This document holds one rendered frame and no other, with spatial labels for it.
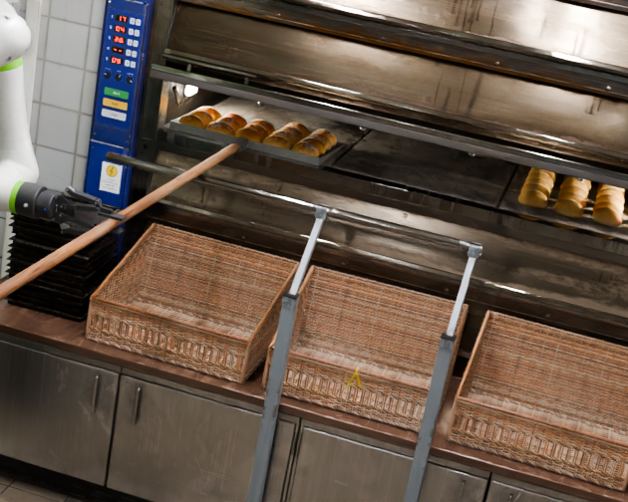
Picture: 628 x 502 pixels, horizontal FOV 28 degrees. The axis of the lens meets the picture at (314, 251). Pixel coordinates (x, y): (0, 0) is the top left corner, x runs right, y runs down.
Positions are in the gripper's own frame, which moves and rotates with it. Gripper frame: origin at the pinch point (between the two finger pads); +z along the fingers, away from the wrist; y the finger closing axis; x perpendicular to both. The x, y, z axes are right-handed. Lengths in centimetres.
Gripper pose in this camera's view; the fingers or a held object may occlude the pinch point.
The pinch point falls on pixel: (112, 222)
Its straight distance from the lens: 335.0
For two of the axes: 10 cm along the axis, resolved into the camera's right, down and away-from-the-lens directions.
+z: 9.5, 2.5, -2.0
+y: -1.8, 9.3, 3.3
